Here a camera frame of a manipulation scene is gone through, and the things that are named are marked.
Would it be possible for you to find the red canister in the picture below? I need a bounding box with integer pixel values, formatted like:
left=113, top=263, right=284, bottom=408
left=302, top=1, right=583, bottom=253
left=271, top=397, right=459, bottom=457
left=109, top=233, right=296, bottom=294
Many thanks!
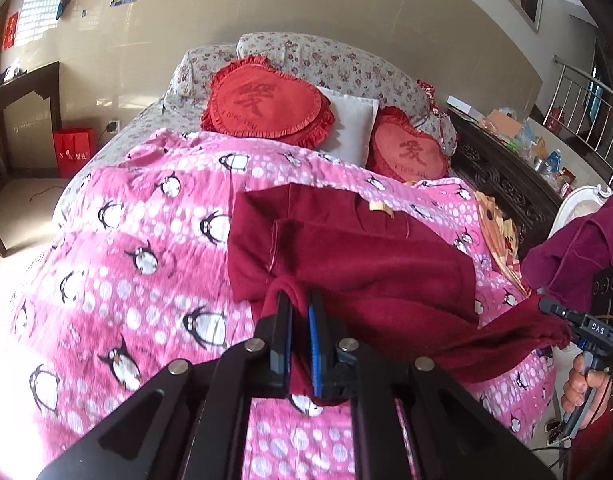
left=544, top=106, right=567, bottom=135

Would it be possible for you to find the wall socket with charger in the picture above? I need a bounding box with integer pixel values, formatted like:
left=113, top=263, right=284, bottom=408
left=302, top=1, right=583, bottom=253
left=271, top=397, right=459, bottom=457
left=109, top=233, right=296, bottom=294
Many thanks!
left=99, top=117, right=122, bottom=146

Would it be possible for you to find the black cable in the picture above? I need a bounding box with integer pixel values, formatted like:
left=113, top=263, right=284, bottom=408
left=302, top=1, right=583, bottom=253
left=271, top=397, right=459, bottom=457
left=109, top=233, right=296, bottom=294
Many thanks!
left=529, top=405, right=613, bottom=468

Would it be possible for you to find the small floral pillow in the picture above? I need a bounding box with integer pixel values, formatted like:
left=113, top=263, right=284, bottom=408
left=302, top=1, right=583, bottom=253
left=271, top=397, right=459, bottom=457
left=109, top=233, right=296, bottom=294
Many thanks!
left=164, top=42, right=240, bottom=106

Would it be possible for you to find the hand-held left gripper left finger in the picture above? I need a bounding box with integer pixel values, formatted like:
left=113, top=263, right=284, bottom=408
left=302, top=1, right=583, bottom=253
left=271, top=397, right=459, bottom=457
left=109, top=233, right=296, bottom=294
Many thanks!
left=36, top=292, right=293, bottom=480

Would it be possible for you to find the clear plastic bag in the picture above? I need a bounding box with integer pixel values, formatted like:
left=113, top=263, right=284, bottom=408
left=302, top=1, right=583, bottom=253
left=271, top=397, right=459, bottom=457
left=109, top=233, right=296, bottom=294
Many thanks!
left=511, top=121, right=540, bottom=153

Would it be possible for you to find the pink penguin print blanket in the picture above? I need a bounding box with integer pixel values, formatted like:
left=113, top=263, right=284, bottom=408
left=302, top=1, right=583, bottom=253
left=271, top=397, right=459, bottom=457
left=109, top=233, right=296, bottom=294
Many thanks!
left=9, top=129, right=562, bottom=480

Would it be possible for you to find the person's right hand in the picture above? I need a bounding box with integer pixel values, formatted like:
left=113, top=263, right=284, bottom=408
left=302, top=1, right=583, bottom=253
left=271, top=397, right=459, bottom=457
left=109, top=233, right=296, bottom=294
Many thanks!
left=559, top=352, right=613, bottom=417

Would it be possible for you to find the white pillow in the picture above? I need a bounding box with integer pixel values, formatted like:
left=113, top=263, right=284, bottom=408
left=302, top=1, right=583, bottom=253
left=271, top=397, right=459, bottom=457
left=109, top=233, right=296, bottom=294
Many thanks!
left=314, top=86, right=380, bottom=166

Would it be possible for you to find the dark red knit sweater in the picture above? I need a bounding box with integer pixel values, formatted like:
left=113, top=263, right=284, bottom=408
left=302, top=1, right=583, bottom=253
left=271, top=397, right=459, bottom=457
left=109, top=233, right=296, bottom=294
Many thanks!
left=226, top=184, right=572, bottom=408

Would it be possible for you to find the red paper decoration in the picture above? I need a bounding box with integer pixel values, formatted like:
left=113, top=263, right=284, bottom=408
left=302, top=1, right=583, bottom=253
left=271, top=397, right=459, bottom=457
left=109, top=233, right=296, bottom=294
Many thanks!
left=1, top=10, right=20, bottom=52

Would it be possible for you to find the metal stair railing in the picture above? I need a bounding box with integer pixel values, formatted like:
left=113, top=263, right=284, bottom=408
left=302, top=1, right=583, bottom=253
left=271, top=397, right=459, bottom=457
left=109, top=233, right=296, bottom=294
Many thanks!
left=541, top=54, right=613, bottom=188

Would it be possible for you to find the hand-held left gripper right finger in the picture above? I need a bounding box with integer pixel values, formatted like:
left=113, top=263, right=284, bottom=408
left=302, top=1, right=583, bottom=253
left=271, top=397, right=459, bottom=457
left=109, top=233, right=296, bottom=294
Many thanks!
left=308, top=289, right=557, bottom=480

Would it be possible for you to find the magenta fleece cloth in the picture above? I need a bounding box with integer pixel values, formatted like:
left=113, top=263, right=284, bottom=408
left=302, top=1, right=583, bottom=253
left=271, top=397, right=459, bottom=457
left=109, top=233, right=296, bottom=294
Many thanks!
left=521, top=191, right=613, bottom=313

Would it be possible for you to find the red heart cushion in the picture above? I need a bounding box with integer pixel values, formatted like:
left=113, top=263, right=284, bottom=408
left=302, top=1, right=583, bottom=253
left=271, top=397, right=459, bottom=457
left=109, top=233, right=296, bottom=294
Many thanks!
left=200, top=54, right=336, bottom=150
left=365, top=106, right=450, bottom=183

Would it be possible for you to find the orange cartoon print blanket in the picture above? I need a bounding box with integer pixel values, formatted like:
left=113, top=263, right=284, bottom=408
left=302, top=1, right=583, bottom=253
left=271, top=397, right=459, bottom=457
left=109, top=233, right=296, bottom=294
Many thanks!
left=474, top=190, right=530, bottom=296

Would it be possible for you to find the red knot ornament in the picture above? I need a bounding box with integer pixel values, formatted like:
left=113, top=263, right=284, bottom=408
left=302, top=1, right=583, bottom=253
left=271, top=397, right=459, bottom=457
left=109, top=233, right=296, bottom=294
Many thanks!
left=417, top=79, right=445, bottom=116

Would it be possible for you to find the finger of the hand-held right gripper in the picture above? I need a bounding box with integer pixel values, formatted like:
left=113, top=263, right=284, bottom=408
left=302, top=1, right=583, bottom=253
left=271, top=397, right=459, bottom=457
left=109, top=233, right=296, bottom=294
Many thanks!
left=569, top=332, right=595, bottom=357
left=538, top=296, right=593, bottom=328

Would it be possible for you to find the white flat box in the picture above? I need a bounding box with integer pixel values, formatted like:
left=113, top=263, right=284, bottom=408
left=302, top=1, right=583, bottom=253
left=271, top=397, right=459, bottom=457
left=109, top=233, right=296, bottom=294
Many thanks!
left=447, top=95, right=480, bottom=117

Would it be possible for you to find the white padded chair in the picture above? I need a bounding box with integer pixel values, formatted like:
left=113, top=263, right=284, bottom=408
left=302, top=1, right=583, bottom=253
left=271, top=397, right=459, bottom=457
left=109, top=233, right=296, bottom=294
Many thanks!
left=549, top=185, right=613, bottom=246

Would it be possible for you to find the person's right forearm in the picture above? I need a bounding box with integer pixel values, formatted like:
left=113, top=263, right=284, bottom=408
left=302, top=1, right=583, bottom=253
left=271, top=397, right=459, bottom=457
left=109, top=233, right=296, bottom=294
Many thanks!
left=561, top=405, right=613, bottom=480

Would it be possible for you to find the orange paper bag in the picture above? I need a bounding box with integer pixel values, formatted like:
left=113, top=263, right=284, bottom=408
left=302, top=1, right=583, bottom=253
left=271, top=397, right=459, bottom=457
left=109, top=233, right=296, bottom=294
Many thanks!
left=484, top=109, right=523, bottom=138

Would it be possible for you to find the thin floor cable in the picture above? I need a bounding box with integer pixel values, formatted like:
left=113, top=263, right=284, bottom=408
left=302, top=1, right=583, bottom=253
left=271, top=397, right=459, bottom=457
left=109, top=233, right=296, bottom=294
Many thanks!
left=27, top=185, right=67, bottom=206

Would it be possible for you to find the long floral pillow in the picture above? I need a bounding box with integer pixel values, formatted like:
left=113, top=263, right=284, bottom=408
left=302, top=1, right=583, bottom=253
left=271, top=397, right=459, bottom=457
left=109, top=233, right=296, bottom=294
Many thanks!
left=235, top=32, right=457, bottom=156

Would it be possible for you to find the red gift bag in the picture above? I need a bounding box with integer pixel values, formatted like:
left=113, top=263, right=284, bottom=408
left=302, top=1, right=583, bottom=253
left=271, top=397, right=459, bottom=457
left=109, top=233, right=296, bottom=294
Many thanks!
left=53, top=127, right=96, bottom=178

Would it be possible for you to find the dark wooden side table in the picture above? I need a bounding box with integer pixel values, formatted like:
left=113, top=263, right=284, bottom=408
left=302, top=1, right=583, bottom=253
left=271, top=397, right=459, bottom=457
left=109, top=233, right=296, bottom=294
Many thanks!
left=0, top=60, right=62, bottom=258

